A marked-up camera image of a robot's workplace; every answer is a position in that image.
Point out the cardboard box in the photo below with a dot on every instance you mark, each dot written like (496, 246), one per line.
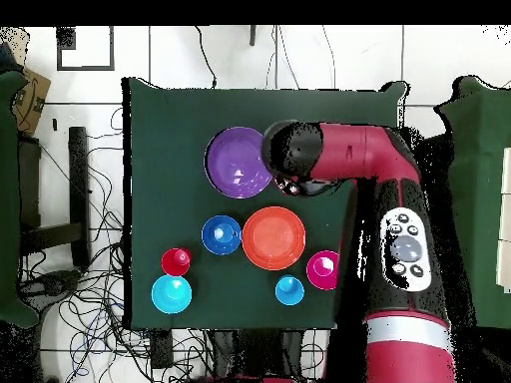
(30, 103)

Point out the grey machine base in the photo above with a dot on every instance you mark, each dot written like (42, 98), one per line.
(52, 283)

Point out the black metal stand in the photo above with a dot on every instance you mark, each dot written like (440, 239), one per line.
(78, 179)

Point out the magenta bowl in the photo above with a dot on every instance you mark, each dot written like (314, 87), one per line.
(321, 270)

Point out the green cloth side table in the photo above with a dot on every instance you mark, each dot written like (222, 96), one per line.
(483, 179)
(8, 199)

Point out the wide orange bowl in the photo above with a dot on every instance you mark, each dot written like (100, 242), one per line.
(273, 238)

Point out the light blue cup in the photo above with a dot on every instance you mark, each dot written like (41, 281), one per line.
(289, 290)

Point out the red cup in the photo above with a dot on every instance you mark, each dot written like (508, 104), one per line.
(175, 262)

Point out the purple bowl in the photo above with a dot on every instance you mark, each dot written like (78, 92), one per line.
(235, 163)

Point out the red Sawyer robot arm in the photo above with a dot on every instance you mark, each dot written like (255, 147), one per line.
(403, 259)

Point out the dark green tablecloth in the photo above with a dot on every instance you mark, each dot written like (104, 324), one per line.
(179, 119)

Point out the light blue bowl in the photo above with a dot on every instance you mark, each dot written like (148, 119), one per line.
(171, 294)

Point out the black box on floor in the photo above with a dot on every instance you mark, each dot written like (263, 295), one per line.
(161, 349)

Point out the black square frame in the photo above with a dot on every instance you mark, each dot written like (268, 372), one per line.
(111, 48)

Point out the black post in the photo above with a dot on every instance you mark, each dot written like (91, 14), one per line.
(252, 36)

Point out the dark blue bowl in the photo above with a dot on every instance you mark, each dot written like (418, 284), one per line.
(220, 235)

